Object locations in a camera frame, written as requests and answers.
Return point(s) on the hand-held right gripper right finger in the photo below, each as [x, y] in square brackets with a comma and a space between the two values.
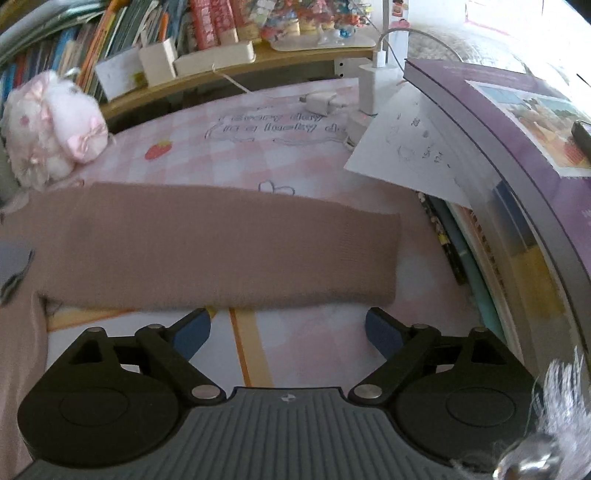
[383, 333]

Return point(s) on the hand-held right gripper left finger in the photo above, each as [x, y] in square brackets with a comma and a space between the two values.
[194, 333]

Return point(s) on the tan and lavender sweater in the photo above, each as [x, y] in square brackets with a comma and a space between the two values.
[207, 244]

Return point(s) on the teal notebook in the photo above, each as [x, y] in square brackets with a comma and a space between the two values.
[471, 267]

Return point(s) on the black patterned pencil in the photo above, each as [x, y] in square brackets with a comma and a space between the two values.
[444, 240]

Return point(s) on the yellow and blue book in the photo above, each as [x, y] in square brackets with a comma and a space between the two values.
[521, 249]

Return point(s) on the pink checked printed desk mat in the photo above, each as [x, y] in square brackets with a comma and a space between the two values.
[184, 152]

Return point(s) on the white paper sheet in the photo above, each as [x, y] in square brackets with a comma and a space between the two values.
[406, 152]

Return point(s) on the white charger plug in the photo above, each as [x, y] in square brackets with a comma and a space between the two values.
[319, 104]

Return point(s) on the white power adapter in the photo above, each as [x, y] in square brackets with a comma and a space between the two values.
[376, 87]

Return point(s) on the pink fluffy plush toy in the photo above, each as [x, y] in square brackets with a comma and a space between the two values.
[55, 124]

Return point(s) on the large purple cover book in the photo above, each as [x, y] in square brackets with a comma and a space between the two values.
[508, 106]

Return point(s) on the white paper box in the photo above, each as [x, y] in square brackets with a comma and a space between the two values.
[117, 76]

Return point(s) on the white cube box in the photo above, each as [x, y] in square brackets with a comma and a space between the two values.
[158, 62]

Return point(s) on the flat white box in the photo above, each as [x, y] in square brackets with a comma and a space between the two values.
[214, 57]

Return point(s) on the small black device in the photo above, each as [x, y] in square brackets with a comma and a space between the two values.
[582, 136]

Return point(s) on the wooden shelf board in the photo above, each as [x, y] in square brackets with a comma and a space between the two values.
[286, 57]

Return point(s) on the row of pink red packets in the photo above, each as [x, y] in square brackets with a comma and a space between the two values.
[214, 21]

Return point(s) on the white metal bookshelf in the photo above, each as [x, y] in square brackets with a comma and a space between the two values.
[393, 16]

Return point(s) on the group of small colourful figurines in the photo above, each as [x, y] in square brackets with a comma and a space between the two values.
[314, 21]

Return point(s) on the row of upright books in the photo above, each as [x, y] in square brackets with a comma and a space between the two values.
[83, 32]

